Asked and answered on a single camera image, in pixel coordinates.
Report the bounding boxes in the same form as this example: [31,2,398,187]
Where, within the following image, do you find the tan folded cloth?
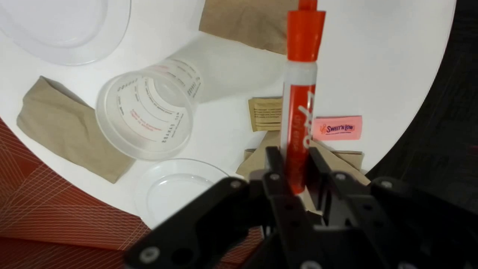
[16,75,138,186]

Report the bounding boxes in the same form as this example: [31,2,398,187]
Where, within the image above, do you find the white plate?
[0,0,134,68]

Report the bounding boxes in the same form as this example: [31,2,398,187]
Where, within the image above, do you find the orange Expo dry-erase marker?
[282,0,329,198]

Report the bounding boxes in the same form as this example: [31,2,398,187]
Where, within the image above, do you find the orange patterned sofa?
[0,117,267,269]

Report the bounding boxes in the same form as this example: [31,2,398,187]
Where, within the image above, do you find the small clear plastic plate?
[134,157,234,230]

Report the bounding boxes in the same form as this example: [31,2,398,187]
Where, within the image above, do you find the brown paper sugar packet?
[247,96,287,133]

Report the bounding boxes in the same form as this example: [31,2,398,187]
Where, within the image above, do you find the small folded brown napkin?
[237,132,371,216]

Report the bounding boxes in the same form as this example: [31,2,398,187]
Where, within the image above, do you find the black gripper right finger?
[305,148,478,269]

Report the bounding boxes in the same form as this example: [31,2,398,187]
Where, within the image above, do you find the pink sweetener packet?
[313,114,365,142]

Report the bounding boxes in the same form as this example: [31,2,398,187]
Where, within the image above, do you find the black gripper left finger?
[125,147,331,269]

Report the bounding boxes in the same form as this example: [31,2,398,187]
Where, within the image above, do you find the translucent plastic measuring cup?
[95,35,289,163]

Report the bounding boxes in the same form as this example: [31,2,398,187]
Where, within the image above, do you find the wide brown paper napkin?
[198,0,301,56]

